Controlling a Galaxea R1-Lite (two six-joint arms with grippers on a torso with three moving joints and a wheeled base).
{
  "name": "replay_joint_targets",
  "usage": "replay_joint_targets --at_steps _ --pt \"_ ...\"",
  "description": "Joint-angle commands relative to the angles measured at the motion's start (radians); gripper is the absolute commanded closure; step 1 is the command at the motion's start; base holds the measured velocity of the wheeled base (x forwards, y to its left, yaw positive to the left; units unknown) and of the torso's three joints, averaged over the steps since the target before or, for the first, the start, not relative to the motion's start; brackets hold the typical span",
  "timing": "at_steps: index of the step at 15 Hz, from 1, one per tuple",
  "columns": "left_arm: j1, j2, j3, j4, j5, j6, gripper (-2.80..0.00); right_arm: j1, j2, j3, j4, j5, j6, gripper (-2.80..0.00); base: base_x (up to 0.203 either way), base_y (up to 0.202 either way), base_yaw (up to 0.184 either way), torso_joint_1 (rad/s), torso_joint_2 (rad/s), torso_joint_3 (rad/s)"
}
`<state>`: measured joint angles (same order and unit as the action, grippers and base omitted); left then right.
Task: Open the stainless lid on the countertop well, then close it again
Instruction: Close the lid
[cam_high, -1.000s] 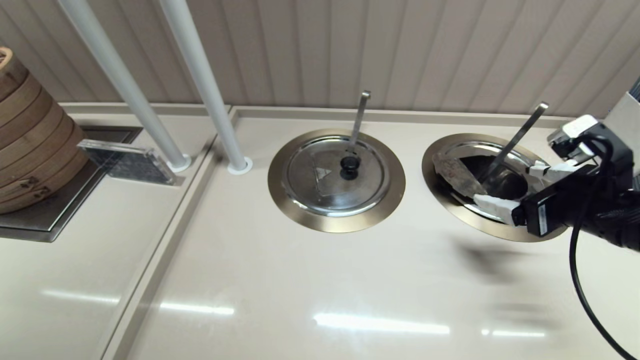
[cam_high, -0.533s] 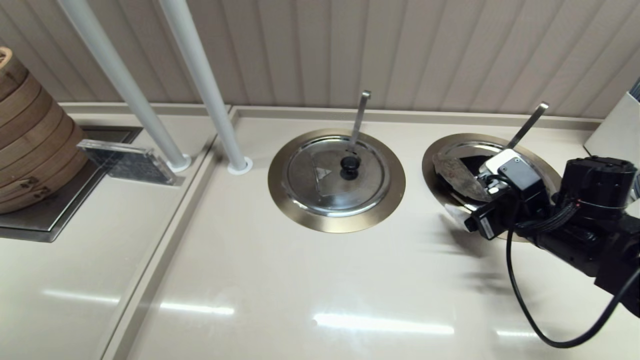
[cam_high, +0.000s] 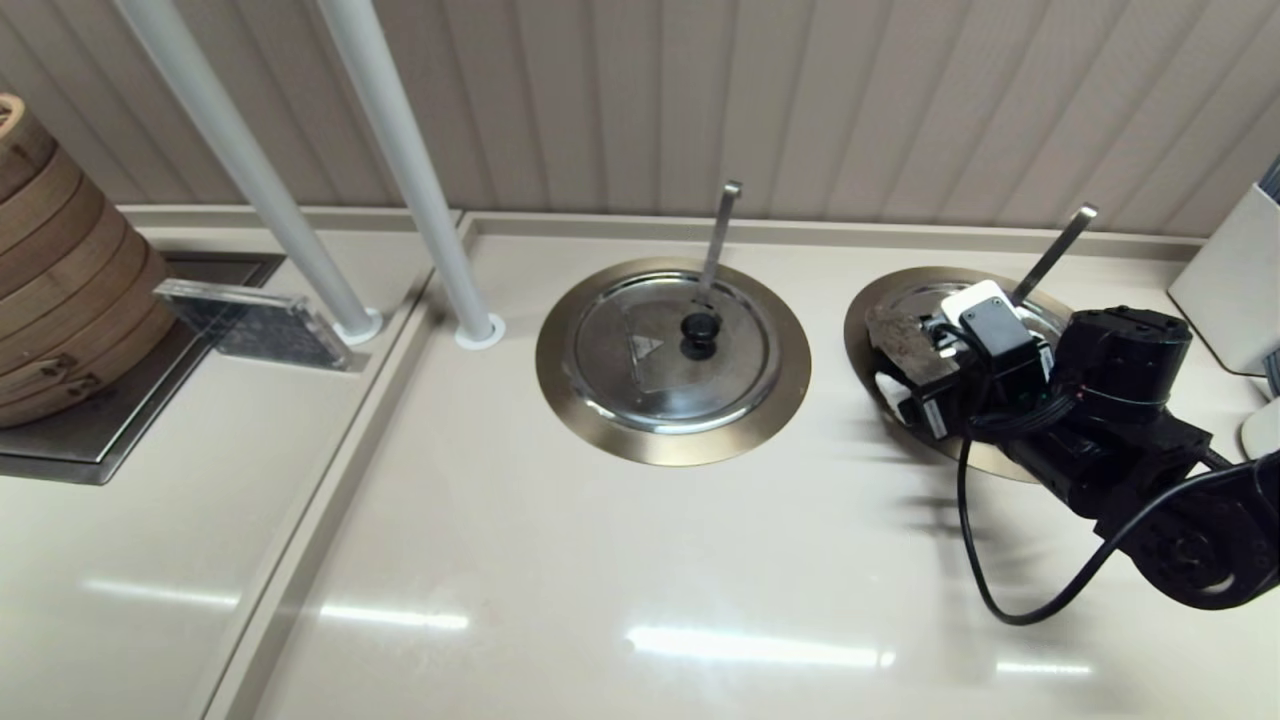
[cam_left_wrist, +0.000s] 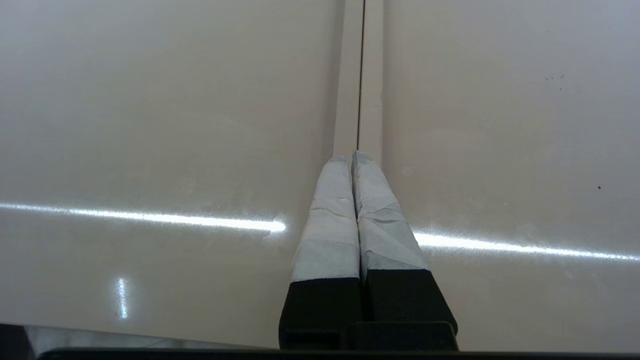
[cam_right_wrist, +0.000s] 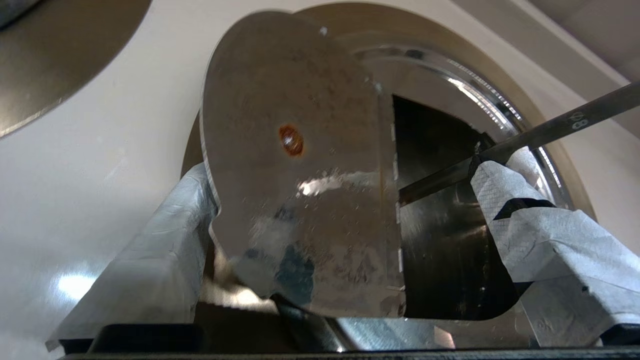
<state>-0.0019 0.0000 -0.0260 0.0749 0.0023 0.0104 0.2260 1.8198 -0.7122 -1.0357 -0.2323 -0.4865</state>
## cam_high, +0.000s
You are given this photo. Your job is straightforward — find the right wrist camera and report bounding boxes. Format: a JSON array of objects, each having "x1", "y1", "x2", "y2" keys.
[{"x1": 938, "y1": 279, "x2": 1043, "y2": 366}]

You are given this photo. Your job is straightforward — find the white metal pole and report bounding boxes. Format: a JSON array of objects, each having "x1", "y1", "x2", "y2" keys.
[
  {"x1": 317, "y1": 0, "x2": 497, "y2": 339},
  {"x1": 113, "y1": 0, "x2": 376, "y2": 336}
]

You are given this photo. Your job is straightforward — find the recessed steel tray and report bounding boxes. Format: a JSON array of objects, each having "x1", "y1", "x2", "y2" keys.
[{"x1": 0, "y1": 252, "x2": 289, "y2": 487}]

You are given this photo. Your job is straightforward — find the white pole base ring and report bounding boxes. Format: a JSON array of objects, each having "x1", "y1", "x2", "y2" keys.
[
  {"x1": 333, "y1": 307, "x2": 385, "y2": 347},
  {"x1": 456, "y1": 314, "x2": 507, "y2": 351}
]

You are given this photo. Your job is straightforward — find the brass round well rim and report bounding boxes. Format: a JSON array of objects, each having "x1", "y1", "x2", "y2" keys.
[{"x1": 535, "y1": 256, "x2": 813, "y2": 468}]

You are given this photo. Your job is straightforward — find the white round object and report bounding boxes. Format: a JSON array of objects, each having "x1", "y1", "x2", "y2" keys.
[{"x1": 1240, "y1": 395, "x2": 1280, "y2": 461}]

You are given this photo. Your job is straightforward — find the steel ladle handle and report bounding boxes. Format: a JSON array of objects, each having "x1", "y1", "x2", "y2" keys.
[
  {"x1": 693, "y1": 180, "x2": 744, "y2": 309},
  {"x1": 1010, "y1": 204, "x2": 1099, "y2": 306}
]

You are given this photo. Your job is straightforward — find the bamboo steamer basket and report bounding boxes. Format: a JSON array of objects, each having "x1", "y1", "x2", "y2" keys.
[
  {"x1": 0, "y1": 93, "x2": 59, "y2": 204},
  {"x1": 0, "y1": 288, "x2": 182, "y2": 430},
  {"x1": 0, "y1": 208, "x2": 136, "y2": 339},
  {"x1": 0, "y1": 238, "x2": 169, "y2": 384},
  {"x1": 0, "y1": 148, "x2": 83, "y2": 249},
  {"x1": 0, "y1": 183, "x2": 109, "y2": 299}
]

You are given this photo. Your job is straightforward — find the clear acrylic sign holder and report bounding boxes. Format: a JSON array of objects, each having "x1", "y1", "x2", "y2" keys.
[{"x1": 155, "y1": 277, "x2": 373, "y2": 373}]

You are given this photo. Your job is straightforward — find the white square container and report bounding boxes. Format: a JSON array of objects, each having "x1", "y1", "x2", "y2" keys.
[{"x1": 1168, "y1": 183, "x2": 1280, "y2": 378}]

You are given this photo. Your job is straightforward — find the steel lid with black knob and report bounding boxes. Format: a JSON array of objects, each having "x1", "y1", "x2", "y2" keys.
[
  {"x1": 563, "y1": 270, "x2": 782, "y2": 436},
  {"x1": 866, "y1": 283, "x2": 1071, "y2": 421}
]

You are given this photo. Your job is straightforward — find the round metal pan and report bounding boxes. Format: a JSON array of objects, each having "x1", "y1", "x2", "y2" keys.
[{"x1": 843, "y1": 266, "x2": 1101, "y2": 485}]

